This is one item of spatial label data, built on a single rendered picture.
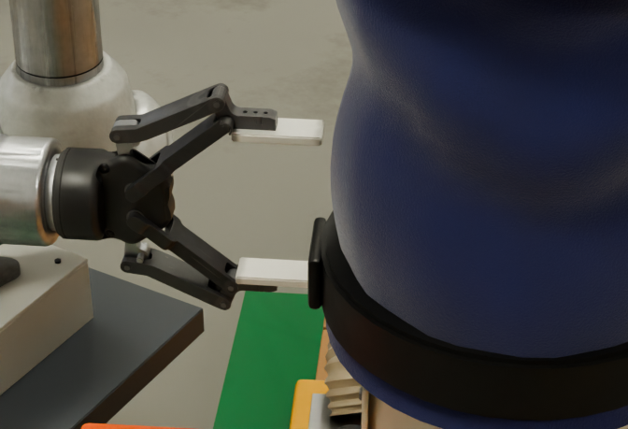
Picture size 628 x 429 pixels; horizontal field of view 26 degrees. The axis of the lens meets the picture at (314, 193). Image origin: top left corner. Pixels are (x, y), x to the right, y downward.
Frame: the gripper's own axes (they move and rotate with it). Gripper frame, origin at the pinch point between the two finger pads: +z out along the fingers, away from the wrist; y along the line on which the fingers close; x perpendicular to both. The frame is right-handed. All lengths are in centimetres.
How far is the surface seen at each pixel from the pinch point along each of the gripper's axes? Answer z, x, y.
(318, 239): 2.9, 26.0, -14.4
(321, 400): 2.2, 12.5, 9.5
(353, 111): 4.9, 29.0, -24.7
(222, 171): -41, -213, 128
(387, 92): 6.7, 31.8, -27.4
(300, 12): -30, -317, 129
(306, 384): 0.8, 10.2, 10.1
